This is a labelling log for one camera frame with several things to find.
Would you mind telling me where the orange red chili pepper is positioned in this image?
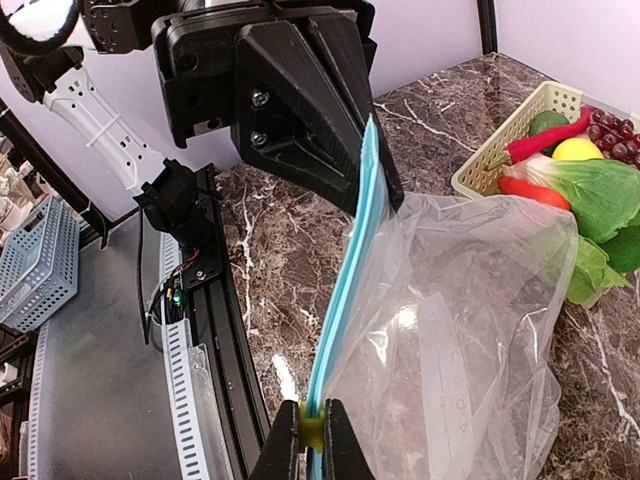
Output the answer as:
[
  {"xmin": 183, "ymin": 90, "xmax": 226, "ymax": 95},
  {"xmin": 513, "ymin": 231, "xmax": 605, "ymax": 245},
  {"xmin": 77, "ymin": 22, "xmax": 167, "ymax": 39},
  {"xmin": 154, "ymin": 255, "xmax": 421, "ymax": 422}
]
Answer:
[{"xmin": 498, "ymin": 176, "xmax": 570, "ymax": 211}]

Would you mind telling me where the long red chili pepper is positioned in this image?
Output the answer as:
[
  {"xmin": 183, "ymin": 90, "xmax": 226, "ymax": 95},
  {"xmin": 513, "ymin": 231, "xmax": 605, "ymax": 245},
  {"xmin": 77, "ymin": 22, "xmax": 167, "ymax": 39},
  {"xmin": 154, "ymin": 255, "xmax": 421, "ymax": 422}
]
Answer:
[{"xmin": 486, "ymin": 106, "xmax": 594, "ymax": 170}]

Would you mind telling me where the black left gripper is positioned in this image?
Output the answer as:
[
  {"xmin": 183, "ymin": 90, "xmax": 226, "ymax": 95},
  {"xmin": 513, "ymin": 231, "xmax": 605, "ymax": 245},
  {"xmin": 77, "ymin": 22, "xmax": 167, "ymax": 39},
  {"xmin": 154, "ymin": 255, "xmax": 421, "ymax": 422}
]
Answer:
[{"xmin": 151, "ymin": 1, "xmax": 375, "ymax": 214}]

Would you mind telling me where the dark red grapes bunch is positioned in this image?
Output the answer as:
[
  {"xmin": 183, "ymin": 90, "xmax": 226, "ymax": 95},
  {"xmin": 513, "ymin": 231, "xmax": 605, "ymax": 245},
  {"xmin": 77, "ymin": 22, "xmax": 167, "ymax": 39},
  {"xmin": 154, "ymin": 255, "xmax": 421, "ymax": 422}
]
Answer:
[{"xmin": 587, "ymin": 109, "xmax": 639, "ymax": 169}]

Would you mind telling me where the black curved front rail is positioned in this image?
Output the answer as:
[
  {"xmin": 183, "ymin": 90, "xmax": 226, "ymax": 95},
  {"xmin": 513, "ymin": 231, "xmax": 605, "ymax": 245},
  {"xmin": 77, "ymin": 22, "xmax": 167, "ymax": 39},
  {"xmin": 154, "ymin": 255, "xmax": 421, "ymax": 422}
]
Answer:
[{"xmin": 185, "ymin": 164, "xmax": 270, "ymax": 479}]

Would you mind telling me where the beige plastic basket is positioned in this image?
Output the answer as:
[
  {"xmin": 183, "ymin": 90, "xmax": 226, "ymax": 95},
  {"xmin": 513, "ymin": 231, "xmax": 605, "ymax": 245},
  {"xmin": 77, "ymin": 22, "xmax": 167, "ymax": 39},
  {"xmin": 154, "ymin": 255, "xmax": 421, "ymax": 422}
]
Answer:
[{"xmin": 451, "ymin": 81, "xmax": 585, "ymax": 199}]

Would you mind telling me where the white slotted cable duct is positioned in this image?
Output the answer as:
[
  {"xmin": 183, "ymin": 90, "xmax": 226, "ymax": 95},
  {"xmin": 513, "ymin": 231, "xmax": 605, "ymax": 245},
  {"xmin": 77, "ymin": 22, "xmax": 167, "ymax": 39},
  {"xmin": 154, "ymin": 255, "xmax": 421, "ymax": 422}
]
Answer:
[{"xmin": 27, "ymin": 225, "xmax": 209, "ymax": 479}]

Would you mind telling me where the clear zip top bag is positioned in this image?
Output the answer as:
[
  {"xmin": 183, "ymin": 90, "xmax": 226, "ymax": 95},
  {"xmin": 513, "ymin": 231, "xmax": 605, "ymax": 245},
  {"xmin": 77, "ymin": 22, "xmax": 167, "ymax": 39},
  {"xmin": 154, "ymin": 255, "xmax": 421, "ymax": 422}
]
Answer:
[{"xmin": 304, "ymin": 123, "xmax": 578, "ymax": 479}]

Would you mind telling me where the yellow lemon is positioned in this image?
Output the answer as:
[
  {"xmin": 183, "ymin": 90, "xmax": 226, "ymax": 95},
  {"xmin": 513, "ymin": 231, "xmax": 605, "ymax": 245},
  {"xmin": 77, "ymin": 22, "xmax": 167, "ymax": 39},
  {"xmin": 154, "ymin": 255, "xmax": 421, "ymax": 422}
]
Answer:
[{"xmin": 552, "ymin": 138, "xmax": 604, "ymax": 161}]

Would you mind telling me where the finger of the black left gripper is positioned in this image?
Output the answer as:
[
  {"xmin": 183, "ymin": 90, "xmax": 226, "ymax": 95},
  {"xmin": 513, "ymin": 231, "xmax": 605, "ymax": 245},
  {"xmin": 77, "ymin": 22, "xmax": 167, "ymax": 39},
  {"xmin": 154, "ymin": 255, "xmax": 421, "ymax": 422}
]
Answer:
[{"xmin": 307, "ymin": 19, "xmax": 404, "ymax": 210}]

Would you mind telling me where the left black frame post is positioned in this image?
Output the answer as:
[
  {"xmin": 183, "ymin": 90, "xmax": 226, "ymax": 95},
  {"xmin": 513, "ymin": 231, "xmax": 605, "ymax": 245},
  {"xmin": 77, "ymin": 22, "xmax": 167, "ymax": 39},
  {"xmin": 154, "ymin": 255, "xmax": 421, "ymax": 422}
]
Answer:
[{"xmin": 1, "ymin": 100, "xmax": 112, "ymax": 249}]

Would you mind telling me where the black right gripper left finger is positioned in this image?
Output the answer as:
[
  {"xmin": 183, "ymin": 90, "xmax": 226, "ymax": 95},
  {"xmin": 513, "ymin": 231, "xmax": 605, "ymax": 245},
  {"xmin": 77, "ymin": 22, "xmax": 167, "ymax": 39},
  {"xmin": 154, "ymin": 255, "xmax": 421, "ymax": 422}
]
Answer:
[{"xmin": 249, "ymin": 400, "xmax": 301, "ymax": 480}]

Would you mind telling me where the right black frame post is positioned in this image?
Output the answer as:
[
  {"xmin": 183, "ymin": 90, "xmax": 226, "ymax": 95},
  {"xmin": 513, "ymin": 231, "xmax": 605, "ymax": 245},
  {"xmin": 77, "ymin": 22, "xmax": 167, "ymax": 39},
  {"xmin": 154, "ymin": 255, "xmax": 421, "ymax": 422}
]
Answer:
[{"xmin": 476, "ymin": 0, "xmax": 498, "ymax": 55}]

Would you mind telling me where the green avocado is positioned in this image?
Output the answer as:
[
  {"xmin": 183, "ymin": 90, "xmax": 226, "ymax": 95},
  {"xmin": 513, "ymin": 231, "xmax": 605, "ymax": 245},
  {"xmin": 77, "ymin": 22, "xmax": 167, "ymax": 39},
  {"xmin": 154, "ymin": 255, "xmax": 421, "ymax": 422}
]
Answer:
[{"xmin": 528, "ymin": 110, "xmax": 570, "ymax": 137}]

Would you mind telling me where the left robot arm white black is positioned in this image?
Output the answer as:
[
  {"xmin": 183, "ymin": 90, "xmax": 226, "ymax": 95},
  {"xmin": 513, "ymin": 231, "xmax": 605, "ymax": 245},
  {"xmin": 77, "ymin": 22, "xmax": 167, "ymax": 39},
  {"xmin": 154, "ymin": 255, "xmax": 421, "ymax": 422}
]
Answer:
[{"xmin": 1, "ymin": 1, "xmax": 376, "ymax": 249}]

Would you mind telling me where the blue plastic crate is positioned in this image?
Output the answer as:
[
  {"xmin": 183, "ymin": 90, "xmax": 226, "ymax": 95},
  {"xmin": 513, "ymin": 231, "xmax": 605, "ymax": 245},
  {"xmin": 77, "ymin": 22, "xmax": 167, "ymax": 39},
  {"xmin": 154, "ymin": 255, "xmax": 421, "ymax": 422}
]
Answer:
[{"xmin": 1, "ymin": 196, "xmax": 80, "ymax": 333}]

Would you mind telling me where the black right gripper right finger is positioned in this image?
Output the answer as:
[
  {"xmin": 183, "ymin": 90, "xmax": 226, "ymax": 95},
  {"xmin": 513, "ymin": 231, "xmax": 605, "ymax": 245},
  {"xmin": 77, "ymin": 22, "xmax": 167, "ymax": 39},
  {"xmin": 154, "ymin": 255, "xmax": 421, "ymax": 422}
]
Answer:
[{"xmin": 322, "ymin": 399, "xmax": 375, "ymax": 480}]

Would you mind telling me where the black frame post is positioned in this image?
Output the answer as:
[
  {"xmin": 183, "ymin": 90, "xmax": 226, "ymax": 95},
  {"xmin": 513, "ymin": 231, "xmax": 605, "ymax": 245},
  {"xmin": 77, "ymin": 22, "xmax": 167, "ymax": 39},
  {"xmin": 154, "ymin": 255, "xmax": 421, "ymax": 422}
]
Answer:
[
  {"xmin": 476, "ymin": 0, "xmax": 498, "ymax": 55},
  {"xmin": 1, "ymin": 100, "xmax": 112, "ymax": 249}
]

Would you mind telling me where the green bok choy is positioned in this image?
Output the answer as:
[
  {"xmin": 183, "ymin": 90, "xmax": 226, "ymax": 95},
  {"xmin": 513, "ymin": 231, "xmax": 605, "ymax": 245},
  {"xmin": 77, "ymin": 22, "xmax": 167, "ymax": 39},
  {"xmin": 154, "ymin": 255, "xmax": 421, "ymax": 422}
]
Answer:
[{"xmin": 501, "ymin": 154, "xmax": 639, "ymax": 308}]

